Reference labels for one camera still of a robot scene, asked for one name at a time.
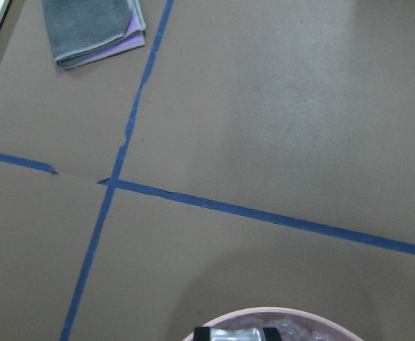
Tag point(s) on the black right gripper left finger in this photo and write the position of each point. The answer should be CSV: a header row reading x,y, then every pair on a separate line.
x,y
202,333

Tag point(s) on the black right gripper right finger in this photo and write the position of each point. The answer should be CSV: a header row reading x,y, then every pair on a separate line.
x,y
272,334

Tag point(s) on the pile of clear ice cubes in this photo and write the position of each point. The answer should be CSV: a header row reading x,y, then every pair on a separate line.
x,y
290,326

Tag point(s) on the pink bowl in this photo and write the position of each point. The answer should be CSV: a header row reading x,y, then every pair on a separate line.
x,y
298,313

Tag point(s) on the folded grey purple cloth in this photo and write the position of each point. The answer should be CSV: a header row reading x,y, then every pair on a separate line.
x,y
83,32

